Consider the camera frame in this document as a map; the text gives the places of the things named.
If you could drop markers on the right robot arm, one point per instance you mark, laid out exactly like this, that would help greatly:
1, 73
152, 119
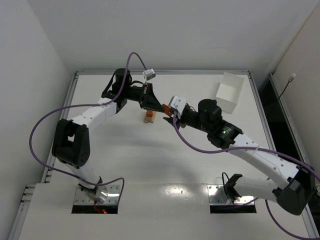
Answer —
290, 185

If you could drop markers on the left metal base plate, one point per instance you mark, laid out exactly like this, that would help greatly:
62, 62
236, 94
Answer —
110, 195

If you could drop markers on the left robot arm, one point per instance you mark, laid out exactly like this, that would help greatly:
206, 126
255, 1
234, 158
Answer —
71, 144

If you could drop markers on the dark brown wood cube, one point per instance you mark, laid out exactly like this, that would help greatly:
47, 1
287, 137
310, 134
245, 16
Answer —
167, 110

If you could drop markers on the dark brown arch block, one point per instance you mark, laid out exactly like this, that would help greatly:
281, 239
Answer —
149, 114

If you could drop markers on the white storage box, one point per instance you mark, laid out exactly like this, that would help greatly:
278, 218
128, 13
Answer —
229, 91

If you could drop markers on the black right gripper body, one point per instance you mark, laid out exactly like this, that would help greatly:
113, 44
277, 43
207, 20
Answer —
180, 119

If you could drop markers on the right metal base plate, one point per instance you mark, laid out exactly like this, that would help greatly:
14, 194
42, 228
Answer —
217, 197

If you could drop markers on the metal base plate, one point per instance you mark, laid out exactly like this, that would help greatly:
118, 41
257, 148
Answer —
217, 197
110, 195

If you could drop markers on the light long wood block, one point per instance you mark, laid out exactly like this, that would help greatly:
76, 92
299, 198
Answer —
146, 120
152, 117

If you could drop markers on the aluminium table frame rail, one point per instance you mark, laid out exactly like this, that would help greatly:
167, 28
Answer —
170, 72

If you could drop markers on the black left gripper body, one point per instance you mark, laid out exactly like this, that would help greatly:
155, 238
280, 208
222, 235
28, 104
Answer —
145, 95

